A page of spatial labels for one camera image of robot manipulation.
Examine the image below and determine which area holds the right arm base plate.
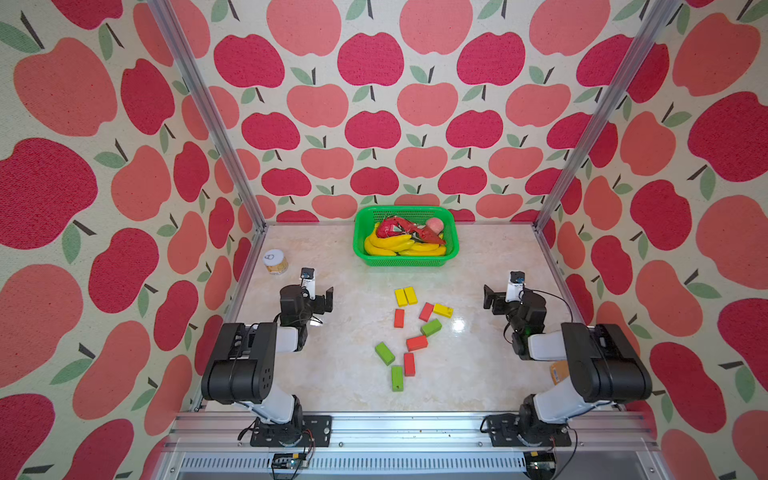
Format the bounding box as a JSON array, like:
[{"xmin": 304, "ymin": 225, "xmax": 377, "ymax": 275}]
[{"xmin": 480, "ymin": 413, "xmax": 572, "ymax": 449}]

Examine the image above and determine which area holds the pink peach toy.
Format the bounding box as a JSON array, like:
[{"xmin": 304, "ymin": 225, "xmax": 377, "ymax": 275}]
[{"xmin": 426, "ymin": 218, "xmax": 444, "ymax": 234}]

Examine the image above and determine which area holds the aluminium post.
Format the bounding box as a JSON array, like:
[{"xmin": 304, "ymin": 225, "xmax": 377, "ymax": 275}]
[
  {"xmin": 148, "ymin": 0, "xmax": 267, "ymax": 235},
  {"xmin": 533, "ymin": 0, "xmax": 678, "ymax": 234}
]

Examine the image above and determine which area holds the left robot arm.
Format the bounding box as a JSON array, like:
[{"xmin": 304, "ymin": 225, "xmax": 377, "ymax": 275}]
[{"xmin": 201, "ymin": 284, "xmax": 334, "ymax": 448}]

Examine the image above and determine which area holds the yellow banana bunch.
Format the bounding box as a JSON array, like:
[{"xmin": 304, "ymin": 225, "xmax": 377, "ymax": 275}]
[{"xmin": 364, "ymin": 222, "xmax": 447, "ymax": 257}]

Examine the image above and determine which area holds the left aluminium post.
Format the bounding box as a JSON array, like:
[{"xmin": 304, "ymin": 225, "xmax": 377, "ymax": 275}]
[{"xmin": 148, "ymin": 0, "xmax": 267, "ymax": 235}]

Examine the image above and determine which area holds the green block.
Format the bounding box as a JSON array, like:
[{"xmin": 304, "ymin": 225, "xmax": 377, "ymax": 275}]
[
  {"xmin": 421, "ymin": 319, "xmax": 442, "ymax": 337},
  {"xmin": 375, "ymin": 342, "xmax": 395, "ymax": 366},
  {"xmin": 391, "ymin": 365, "xmax": 405, "ymax": 392}
]

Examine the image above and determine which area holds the green block upper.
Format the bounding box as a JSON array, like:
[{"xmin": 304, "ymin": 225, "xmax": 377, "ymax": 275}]
[{"xmin": 421, "ymin": 319, "xmax": 442, "ymax": 337}]

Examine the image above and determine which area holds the aluminium front rail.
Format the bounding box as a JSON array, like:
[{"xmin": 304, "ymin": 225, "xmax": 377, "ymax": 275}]
[{"xmin": 148, "ymin": 410, "xmax": 673, "ymax": 479}]

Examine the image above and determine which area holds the red block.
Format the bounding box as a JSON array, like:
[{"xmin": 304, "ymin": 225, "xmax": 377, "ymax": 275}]
[
  {"xmin": 393, "ymin": 308, "xmax": 406, "ymax": 329},
  {"xmin": 406, "ymin": 335, "xmax": 429, "ymax": 352},
  {"xmin": 419, "ymin": 302, "xmax": 434, "ymax": 322},
  {"xmin": 403, "ymin": 352, "xmax": 416, "ymax": 377}
]

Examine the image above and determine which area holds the yellow block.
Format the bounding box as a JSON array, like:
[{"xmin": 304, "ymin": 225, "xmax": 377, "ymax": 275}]
[
  {"xmin": 433, "ymin": 304, "xmax": 454, "ymax": 318},
  {"xmin": 404, "ymin": 287, "xmax": 419, "ymax": 305},
  {"xmin": 394, "ymin": 289, "xmax": 409, "ymax": 308}
]

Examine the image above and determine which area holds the right aluminium post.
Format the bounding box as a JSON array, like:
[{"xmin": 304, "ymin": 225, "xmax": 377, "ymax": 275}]
[{"xmin": 533, "ymin": 0, "xmax": 678, "ymax": 234}]

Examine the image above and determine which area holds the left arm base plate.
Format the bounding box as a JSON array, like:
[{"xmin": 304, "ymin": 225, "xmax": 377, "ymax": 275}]
[{"xmin": 250, "ymin": 415, "xmax": 333, "ymax": 448}]

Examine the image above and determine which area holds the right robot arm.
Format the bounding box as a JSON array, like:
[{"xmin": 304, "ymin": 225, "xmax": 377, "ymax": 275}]
[{"xmin": 480, "ymin": 283, "xmax": 652, "ymax": 447}]

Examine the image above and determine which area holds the green plastic basket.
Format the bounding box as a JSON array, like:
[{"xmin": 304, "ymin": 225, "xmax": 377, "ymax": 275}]
[{"xmin": 353, "ymin": 205, "xmax": 459, "ymax": 267}]

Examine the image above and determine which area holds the green block lower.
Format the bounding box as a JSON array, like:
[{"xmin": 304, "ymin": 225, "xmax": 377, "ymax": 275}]
[{"xmin": 391, "ymin": 365, "xmax": 405, "ymax": 392}]

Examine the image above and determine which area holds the green block left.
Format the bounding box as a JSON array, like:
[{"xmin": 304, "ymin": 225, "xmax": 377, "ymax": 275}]
[{"xmin": 375, "ymin": 342, "xmax": 395, "ymax": 366}]

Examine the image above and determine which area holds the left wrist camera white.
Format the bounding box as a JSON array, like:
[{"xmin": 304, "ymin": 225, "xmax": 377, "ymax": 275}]
[{"xmin": 300, "ymin": 267, "xmax": 316, "ymax": 300}]

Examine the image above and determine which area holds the red snack packet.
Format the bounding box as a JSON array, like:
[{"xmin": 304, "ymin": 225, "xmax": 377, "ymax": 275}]
[{"xmin": 376, "ymin": 216, "xmax": 445, "ymax": 245}]

